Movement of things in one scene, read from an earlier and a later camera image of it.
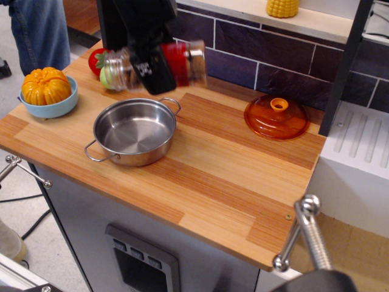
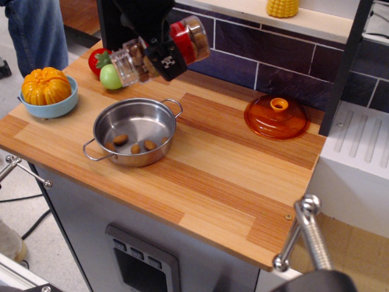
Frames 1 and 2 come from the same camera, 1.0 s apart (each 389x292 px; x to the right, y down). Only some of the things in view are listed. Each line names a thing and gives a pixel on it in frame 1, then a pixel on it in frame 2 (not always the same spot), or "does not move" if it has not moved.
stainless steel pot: [135, 131] does not move
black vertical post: [346, 66] does not move
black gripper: [143, 34] to [153, 25]
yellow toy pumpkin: [45, 86] does not move
